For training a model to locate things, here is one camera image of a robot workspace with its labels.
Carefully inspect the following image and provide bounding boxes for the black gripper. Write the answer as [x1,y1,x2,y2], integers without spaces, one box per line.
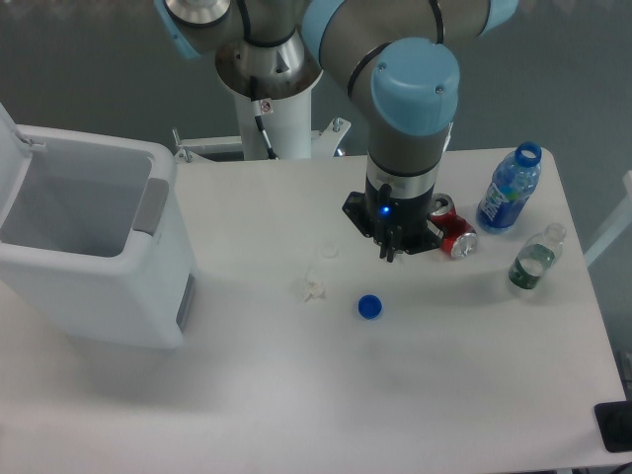
[343,180,440,263]

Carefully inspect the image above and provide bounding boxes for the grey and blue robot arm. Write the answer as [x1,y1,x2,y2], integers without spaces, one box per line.
[155,1,517,261]

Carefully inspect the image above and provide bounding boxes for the crumpled white paper ball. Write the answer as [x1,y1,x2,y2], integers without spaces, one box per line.
[301,268,326,302]

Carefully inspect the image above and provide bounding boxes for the white trash bin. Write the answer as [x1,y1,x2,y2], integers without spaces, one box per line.
[1,113,197,349]

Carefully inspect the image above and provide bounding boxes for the white bottle cap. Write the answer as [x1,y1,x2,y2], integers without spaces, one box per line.
[318,240,340,260]

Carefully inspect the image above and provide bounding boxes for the crushed red soda can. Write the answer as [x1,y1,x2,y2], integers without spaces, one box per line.
[429,193,478,260]

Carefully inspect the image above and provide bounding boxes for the blue bottle cap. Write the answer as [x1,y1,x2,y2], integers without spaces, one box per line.
[356,294,383,320]

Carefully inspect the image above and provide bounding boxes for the blue plastic drink bottle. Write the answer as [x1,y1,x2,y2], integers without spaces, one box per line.
[476,141,542,234]

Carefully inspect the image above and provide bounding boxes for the clear green-label water bottle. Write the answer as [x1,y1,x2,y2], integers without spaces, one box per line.
[508,223,567,290]

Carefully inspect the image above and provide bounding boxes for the black device at table edge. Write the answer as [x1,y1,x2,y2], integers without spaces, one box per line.
[593,401,632,453]

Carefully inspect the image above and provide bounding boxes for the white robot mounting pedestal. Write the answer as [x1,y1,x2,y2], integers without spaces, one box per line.
[172,90,352,163]

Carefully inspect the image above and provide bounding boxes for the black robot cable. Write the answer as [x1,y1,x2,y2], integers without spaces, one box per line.
[250,76,280,160]

